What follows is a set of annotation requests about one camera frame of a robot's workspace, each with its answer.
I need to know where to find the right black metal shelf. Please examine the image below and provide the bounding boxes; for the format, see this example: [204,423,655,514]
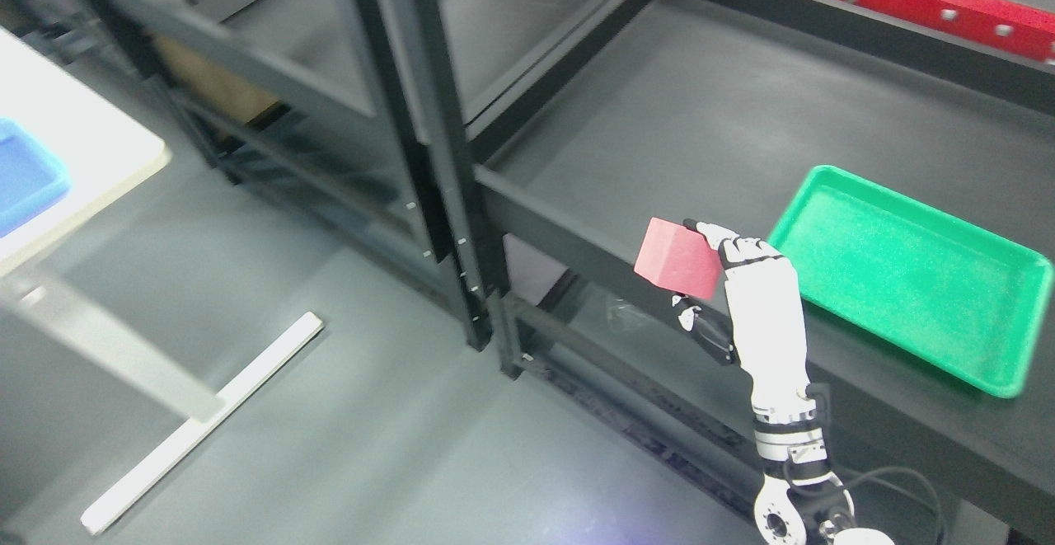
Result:
[396,0,1055,542]

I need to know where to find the green tray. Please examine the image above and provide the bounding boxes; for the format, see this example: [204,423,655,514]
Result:
[769,166,1053,400]

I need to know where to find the blue tray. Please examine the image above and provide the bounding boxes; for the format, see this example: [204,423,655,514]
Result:
[1,118,72,237]

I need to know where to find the black metal shelf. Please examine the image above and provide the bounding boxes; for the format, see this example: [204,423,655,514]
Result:
[90,0,509,350]
[396,0,1055,542]

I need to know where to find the white table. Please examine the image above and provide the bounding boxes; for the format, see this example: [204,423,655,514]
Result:
[1,31,172,275]

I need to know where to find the pink block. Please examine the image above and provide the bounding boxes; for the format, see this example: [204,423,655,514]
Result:
[633,218,724,300]

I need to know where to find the black cable bundle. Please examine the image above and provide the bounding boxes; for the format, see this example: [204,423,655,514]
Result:
[804,384,945,542]

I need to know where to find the white table leg frame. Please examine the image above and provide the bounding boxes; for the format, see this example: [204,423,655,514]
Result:
[2,270,325,536]

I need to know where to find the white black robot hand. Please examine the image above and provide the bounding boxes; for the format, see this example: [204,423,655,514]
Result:
[683,219,817,425]

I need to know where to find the left black metal shelf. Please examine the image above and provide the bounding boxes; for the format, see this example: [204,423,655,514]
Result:
[90,0,509,350]

